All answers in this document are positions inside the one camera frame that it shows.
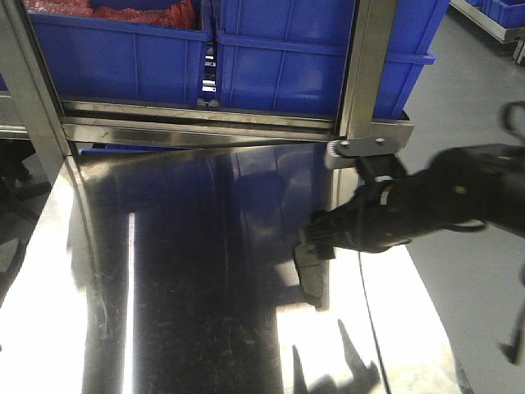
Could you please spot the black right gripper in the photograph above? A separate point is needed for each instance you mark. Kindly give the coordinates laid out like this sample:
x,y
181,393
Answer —
x,y
379,216

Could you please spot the grey brake pad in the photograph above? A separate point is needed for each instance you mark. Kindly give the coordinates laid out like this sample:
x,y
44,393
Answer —
x,y
311,275

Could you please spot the blue plastic bin right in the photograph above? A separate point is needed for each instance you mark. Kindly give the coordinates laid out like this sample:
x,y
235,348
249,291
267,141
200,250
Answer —
x,y
289,56

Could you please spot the blue plastic bin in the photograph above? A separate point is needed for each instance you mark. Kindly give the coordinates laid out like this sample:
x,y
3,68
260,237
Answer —
x,y
98,58
289,56

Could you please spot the blue bins on cart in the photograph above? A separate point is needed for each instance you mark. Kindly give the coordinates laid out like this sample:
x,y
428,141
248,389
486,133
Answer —
x,y
507,13

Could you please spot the red mesh packing material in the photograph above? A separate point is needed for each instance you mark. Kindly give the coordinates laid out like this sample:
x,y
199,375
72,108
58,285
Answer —
x,y
176,14

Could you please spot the blue plastic bin left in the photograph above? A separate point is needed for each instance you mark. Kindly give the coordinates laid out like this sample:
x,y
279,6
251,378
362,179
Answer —
x,y
98,58

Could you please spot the black office chair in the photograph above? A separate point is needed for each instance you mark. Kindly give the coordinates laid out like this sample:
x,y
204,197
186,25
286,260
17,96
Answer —
x,y
14,193

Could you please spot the stainless steel rack frame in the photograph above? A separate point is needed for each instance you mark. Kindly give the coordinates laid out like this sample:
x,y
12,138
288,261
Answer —
x,y
53,125

